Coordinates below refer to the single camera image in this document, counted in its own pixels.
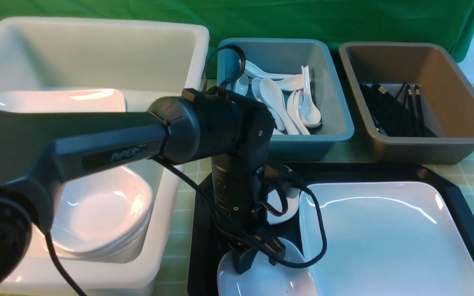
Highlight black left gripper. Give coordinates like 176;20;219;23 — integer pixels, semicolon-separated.
211;154;267;274

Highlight white bowl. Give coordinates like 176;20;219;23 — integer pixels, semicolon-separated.
217;252;318;296
267;186;300;225

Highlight black chopstick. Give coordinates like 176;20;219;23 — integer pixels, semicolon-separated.
414;84;425;137
402;85;416;137

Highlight white ceramic spoon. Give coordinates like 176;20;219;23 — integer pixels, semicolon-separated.
299;66;321;129

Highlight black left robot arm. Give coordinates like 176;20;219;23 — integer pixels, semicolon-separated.
0;87;274;296

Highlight large white square plate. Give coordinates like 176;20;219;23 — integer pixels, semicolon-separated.
299;182;474;296

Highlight black serving tray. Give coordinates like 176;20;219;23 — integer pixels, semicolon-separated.
187;162;474;296

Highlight stack of white bowls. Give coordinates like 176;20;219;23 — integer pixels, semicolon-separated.
51;166;153;264

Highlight pile of white spoons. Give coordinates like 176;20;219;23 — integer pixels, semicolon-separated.
244;60;310;135

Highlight teal plastic bin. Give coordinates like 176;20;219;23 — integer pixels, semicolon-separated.
219;38;354;162

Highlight stack of white square plates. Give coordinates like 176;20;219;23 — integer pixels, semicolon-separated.
0;88;127;113

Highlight pile of black chopsticks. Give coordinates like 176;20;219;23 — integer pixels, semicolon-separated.
359;83;437;137

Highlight large white plastic tub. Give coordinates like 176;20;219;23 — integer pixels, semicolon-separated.
0;17;209;296

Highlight brown plastic bin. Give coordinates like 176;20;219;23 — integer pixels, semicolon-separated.
339;42;474;164

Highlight green backdrop cloth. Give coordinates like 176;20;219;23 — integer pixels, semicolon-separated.
0;0;474;62

